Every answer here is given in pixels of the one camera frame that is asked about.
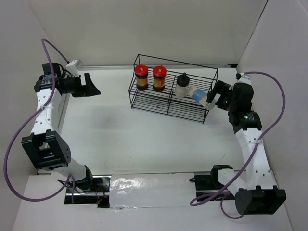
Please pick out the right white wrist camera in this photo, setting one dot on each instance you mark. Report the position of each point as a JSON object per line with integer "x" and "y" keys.
{"x": 243, "y": 78}

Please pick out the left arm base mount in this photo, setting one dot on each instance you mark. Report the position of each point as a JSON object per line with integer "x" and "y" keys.
{"x": 97, "y": 194}

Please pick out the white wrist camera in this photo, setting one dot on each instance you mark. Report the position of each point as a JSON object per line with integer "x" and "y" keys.
{"x": 243, "y": 78}
{"x": 73, "y": 67}

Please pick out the red-lid sauce jar front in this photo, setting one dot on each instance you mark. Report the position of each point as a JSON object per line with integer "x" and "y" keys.
{"x": 141, "y": 72}

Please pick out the black-lid white spice jar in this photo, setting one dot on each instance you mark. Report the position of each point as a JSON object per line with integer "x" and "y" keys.
{"x": 183, "y": 81}

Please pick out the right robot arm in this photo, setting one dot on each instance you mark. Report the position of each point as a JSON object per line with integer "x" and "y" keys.
{"x": 254, "y": 188}

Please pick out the black wire rack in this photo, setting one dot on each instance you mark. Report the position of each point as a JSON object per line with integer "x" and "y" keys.
{"x": 166, "y": 102}

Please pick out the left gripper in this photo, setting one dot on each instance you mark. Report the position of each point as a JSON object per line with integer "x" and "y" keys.
{"x": 88, "y": 89}

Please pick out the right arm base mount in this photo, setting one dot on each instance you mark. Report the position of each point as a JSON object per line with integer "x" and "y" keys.
{"x": 206, "y": 183}

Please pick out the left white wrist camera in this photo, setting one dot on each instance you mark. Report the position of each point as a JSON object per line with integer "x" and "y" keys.
{"x": 73, "y": 67}

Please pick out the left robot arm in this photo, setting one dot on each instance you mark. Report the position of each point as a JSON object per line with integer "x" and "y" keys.
{"x": 45, "y": 148}

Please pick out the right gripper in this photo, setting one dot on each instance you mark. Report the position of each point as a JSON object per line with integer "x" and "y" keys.
{"x": 222, "y": 88}

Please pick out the red-lid sauce jar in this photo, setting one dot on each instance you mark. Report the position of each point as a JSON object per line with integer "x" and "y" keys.
{"x": 141, "y": 72}
{"x": 159, "y": 75}

